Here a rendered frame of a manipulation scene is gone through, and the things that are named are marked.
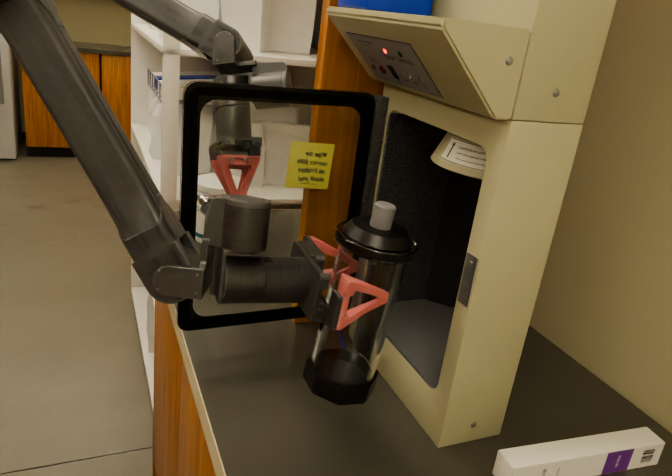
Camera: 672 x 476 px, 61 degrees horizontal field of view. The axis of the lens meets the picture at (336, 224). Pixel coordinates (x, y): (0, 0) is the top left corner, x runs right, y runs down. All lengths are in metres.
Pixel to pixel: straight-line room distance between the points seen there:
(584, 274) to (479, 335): 0.45
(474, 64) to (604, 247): 0.61
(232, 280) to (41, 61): 0.31
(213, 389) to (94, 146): 0.43
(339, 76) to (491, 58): 0.38
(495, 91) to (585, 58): 0.13
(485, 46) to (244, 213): 0.32
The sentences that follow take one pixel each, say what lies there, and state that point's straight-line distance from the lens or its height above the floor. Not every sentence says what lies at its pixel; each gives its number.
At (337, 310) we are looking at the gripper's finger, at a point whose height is 1.18.
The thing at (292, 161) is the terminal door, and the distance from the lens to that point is 0.91.
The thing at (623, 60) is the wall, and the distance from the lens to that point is 1.18.
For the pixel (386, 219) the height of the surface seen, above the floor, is 1.27.
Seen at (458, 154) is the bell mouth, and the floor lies 1.34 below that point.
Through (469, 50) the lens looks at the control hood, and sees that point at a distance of 0.65.
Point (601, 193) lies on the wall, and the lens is 1.18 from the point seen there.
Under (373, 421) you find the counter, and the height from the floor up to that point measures 0.94.
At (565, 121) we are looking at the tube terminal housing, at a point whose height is 1.41.
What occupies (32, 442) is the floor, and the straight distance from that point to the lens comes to 2.36.
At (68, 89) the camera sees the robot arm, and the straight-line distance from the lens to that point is 0.69.
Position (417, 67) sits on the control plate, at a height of 1.45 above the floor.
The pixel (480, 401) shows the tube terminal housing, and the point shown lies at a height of 1.01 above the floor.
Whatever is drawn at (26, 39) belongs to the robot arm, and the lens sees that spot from 0.71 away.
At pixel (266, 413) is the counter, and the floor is 0.94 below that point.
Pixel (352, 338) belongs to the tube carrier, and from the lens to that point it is 0.75.
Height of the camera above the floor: 1.50
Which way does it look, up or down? 20 degrees down
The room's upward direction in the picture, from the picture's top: 7 degrees clockwise
